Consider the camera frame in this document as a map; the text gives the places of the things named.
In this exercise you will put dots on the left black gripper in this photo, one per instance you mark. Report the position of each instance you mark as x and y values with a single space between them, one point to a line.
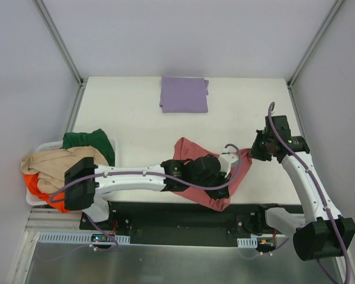
222 186

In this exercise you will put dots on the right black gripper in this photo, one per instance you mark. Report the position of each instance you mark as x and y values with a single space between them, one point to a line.
257 147

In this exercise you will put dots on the pink t shirt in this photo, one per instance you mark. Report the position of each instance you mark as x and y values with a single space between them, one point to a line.
216 200

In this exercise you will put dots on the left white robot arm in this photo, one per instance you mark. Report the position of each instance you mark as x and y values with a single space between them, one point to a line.
89 185

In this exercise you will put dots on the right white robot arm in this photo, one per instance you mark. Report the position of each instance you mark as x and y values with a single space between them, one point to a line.
324 232

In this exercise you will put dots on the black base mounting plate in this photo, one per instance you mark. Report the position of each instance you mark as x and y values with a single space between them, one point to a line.
155 223

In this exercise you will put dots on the folded purple t shirt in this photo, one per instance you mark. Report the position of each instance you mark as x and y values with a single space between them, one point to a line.
184 95

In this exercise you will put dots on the green t shirt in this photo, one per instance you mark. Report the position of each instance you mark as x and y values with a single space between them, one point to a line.
97 139

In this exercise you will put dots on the beige t shirt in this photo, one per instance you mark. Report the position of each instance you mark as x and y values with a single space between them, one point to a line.
50 166

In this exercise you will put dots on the orange t shirt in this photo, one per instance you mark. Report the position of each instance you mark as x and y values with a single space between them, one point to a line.
31 182

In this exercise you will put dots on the white laundry basket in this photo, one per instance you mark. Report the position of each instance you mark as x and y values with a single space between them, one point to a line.
33 200

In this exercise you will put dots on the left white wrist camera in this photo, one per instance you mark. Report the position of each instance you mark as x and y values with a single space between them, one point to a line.
229 161

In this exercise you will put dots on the right white cable duct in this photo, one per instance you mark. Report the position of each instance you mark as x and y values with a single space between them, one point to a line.
247 243

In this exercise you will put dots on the white cable duct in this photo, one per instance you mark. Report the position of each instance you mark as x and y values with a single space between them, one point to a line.
247 243
74 238

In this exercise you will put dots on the right aluminium frame post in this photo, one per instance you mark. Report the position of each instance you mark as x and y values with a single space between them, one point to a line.
323 28

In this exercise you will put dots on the aluminium frame post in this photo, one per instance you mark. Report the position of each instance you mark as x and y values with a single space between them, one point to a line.
58 41
323 28

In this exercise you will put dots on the left white cable duct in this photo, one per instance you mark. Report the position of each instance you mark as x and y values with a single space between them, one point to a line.
74 238

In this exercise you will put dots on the left aluminium frame post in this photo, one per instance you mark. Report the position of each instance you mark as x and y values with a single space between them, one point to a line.
58 41

